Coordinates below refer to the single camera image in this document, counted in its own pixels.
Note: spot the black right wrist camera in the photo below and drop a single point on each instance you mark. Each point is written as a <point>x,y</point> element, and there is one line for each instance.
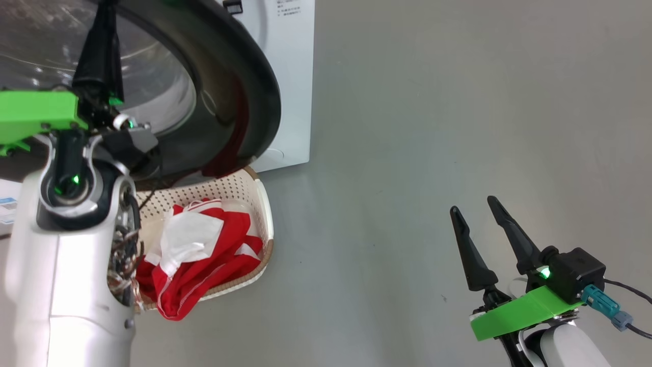
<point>575,272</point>

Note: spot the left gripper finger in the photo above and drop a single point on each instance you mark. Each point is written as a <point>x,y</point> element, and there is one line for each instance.
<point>102,56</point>

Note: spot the small printed text label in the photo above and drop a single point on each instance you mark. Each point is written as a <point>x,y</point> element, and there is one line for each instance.
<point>288,6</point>

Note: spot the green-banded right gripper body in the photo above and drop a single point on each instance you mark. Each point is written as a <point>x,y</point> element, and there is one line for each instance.
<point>524,311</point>

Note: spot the red and white garment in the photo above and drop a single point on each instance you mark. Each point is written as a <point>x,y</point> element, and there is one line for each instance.
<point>188,234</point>

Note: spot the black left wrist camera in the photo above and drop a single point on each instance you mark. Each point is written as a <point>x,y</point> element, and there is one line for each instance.
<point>135,145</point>

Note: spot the black door latch socket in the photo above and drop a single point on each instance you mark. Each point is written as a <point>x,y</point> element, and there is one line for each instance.
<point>233,6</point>

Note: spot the blue energy label sticker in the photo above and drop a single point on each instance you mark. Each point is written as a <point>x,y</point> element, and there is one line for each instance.
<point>6,210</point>

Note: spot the cream perforated laundry basket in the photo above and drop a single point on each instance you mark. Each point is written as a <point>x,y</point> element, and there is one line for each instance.
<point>254,199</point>

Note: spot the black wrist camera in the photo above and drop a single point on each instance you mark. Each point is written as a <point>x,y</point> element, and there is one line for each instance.
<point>575,272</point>
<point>135,145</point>

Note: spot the black-rimmed glass washer door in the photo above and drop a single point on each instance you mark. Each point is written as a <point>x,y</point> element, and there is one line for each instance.
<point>229,76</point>

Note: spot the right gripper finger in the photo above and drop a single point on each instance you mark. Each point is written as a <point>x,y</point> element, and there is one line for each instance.
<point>517,242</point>
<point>473,260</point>

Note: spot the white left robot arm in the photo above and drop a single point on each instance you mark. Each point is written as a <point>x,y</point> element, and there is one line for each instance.
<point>66,285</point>

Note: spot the white front-load washing machine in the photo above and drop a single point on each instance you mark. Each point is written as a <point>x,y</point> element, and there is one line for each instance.
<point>290,76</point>

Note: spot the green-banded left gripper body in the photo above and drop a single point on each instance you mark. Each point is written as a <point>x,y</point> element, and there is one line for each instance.
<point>35,112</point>

